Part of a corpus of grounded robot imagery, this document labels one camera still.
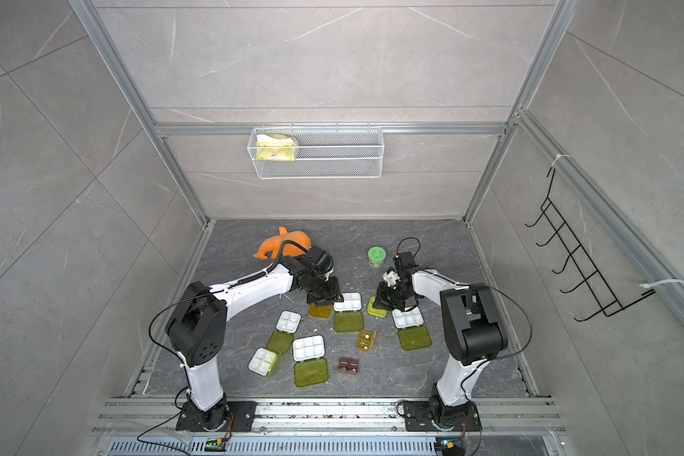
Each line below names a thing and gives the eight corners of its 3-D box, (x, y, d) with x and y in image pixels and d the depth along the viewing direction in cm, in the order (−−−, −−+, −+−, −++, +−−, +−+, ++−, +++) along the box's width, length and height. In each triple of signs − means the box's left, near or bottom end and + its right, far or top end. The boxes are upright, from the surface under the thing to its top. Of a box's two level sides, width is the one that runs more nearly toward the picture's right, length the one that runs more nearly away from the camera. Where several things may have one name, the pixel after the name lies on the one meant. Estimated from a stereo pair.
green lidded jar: (368, 269, 107) (369, 260, 102) (367, 254, 111) (368, 245, 107) (385, 269, 107) (387, 260, 102) (384, 254, 111) (385, 245, 107)
